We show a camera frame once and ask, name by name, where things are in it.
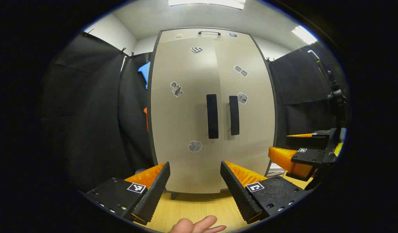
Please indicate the black camera stand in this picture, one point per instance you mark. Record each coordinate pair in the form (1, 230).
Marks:
(336, 95)

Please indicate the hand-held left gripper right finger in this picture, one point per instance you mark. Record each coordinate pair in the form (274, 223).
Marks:
(236, 194)

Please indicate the white shoe cabinet door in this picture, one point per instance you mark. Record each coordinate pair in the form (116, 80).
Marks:
(254, 129)
(176, 123)

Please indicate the white shoe cabinet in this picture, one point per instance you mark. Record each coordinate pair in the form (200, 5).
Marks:
(149, 129)

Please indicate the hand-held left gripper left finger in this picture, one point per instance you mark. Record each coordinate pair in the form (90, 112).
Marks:
(153, 194)

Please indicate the ceiling light panel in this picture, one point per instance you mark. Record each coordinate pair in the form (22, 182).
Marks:
(304, 34)
(207, 2)

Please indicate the white cabinet drawer front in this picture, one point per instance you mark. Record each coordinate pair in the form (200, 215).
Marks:
(189, 35)

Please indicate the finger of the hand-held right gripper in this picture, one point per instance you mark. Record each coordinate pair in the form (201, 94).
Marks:
(307, 142)
(310, 157)

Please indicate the white box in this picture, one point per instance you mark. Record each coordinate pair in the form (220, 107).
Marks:
(276, 170)

